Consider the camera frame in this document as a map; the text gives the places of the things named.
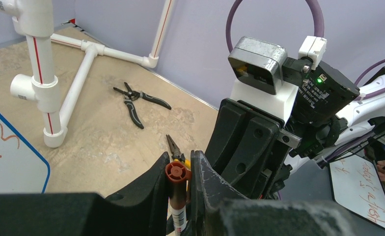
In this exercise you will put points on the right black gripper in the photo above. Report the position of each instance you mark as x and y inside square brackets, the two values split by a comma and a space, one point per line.
[244, 148]

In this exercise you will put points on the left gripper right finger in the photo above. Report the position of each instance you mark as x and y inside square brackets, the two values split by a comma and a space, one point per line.
[218, 209]

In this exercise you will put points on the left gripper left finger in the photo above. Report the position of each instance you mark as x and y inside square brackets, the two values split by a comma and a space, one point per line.
[138, 209]

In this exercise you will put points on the red whiteboard marker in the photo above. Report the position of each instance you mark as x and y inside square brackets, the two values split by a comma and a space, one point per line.
[178, 176]

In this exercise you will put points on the blue framed whiteboard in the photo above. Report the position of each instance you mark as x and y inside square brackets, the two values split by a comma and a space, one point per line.
[22, 168]

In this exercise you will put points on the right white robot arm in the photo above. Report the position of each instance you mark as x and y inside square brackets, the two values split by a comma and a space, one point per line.
[328, 94]

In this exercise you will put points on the yellow handled pliers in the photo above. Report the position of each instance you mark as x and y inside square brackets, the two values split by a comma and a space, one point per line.
[176, 154]

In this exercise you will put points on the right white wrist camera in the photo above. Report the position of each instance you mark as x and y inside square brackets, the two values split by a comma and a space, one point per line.
[267, 78]

